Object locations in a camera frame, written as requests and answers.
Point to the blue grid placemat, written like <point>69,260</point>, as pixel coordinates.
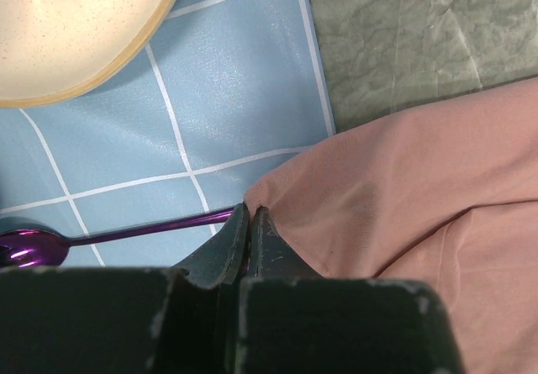
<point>224,92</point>

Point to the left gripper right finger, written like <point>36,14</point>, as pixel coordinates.
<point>291,320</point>

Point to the cream divided plate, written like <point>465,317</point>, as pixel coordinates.
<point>54,50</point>

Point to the pink printed t shirt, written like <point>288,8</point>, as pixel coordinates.
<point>444,193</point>

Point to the purple spoon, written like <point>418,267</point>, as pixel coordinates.
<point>24,248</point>

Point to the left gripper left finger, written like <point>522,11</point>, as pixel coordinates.
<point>182,319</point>

